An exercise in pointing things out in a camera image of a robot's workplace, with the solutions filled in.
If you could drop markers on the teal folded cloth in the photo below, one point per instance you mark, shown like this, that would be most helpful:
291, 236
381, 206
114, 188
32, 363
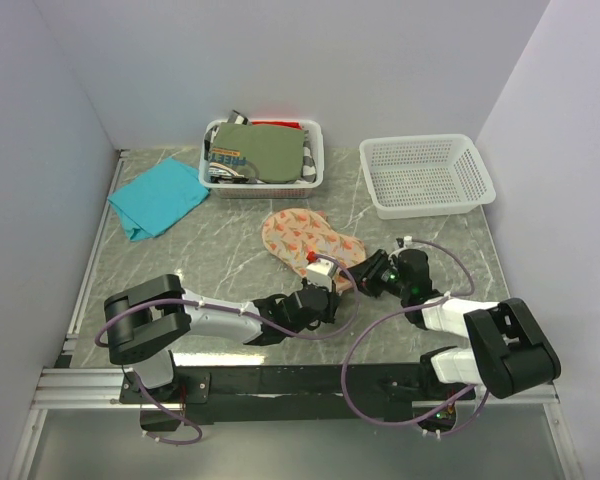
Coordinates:
157, 199

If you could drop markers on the floral pink bra laundry bag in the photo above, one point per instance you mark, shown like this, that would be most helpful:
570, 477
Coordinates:
292, 233

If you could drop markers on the white empty mesh basket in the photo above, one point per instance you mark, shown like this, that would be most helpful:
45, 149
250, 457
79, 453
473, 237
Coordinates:
425, 175

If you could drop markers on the aluminium rail frame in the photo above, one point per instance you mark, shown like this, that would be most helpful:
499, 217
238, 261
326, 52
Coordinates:
80, 426

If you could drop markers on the green printed t-shirt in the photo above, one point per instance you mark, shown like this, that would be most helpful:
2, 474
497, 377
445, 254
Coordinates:
256, 154

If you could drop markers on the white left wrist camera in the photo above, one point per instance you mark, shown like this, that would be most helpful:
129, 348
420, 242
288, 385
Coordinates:
321, 272

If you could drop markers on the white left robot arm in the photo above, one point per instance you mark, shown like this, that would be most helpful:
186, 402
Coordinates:
142, 322

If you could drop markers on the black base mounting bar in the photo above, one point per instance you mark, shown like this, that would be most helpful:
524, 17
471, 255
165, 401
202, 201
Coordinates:
214, 394

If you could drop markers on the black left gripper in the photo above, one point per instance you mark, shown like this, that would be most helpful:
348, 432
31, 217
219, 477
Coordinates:
328, 315

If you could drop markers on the black grey striped garment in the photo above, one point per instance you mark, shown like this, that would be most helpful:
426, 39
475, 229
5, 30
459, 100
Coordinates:
309, 170

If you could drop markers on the white clothes basket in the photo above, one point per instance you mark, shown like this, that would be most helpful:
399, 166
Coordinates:
273, 191

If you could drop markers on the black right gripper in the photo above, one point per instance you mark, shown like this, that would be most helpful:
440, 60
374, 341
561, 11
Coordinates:
364, 272

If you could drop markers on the red garment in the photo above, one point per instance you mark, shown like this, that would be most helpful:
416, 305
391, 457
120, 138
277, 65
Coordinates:
280, 123

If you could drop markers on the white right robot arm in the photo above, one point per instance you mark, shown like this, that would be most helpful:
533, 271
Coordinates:
508, 352

